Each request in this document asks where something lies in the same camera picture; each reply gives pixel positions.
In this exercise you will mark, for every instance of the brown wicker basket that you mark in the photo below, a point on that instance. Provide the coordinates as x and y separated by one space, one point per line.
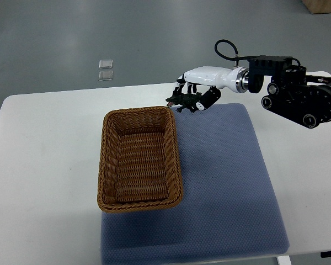
139 166

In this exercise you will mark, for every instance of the dark green toy crocodile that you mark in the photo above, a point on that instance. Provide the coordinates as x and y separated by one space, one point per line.
186 101

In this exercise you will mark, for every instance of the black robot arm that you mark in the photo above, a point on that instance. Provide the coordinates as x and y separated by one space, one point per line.
292 94

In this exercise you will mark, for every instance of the blue quilted mat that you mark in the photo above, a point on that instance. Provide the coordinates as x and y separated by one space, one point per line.
229 208

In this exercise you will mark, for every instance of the wooden box corner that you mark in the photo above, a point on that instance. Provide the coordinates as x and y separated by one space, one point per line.
318 6

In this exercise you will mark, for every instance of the white table leg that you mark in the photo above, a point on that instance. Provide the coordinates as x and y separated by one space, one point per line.
284 260

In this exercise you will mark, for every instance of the upper clear floor tile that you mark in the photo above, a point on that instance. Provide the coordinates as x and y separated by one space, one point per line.
106 63

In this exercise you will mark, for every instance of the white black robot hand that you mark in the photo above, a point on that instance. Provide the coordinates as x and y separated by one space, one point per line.
209 81

